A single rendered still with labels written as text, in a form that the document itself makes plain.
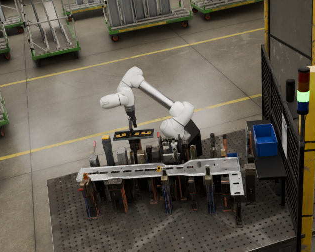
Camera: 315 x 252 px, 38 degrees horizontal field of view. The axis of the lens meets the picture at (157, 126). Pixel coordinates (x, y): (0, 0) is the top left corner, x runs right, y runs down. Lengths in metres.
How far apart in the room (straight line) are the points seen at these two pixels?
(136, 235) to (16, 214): 2.13
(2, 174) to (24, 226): 1.23
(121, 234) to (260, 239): 1.09
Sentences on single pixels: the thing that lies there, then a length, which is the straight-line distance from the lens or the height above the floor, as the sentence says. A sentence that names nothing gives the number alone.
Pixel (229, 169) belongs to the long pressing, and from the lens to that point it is 3.75.
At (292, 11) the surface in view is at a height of 1.51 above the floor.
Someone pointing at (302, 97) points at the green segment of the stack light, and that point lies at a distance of 2.83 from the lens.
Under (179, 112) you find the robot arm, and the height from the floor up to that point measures 1.16.
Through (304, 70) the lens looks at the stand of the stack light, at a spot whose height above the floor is 2.08.
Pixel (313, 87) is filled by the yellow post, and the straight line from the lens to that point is 2.97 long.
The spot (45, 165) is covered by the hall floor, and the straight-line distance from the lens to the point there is 6.21.
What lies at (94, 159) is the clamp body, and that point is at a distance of 4.03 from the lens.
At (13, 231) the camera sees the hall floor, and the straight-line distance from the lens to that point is 5.28.
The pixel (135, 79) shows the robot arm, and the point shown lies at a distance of 4.38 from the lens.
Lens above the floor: 3.17
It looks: 29 degrees down
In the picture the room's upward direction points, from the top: 8 degrees counter-clockwise
